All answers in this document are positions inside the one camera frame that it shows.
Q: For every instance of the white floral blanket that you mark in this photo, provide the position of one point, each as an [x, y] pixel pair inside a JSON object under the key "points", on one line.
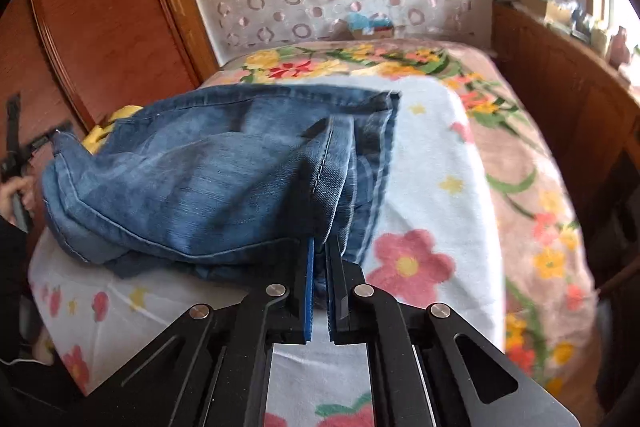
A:
{"points": [[430, 187]]}

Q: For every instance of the blue cardboard box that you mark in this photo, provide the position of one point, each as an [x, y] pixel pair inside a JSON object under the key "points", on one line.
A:
{"points": [[370, 24]]}

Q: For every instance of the blue denim pants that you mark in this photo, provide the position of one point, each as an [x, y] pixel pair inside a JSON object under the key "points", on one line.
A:
{"points": [[200, 187]]}

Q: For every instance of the pile of assorted small items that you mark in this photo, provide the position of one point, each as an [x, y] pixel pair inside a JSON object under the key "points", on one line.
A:
{"points": [[560, 7]]}

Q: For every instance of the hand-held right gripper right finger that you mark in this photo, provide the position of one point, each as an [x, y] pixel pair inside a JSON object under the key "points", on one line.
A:
{"points": [[331, 307]]}

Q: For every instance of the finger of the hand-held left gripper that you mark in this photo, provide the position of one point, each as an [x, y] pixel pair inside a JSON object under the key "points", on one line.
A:
{"points": [[50, 137]]}

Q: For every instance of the wooden side cabinet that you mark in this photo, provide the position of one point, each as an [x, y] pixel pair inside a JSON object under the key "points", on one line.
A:
{"points": [[560, 82]]}

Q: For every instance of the yellow plush toy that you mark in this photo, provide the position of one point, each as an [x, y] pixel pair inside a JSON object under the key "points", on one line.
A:
{"points": [[107, 132]]}

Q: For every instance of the person's left hand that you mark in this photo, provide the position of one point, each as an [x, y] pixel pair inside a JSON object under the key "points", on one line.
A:
{"points": [[11, 197]]}

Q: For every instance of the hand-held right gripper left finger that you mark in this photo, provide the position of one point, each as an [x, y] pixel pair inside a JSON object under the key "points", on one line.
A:
{"points": [[309, 292]]}

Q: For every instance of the pink floral bedspread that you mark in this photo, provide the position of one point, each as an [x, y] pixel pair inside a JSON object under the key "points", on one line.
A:
{"points": [[525, 177]]}

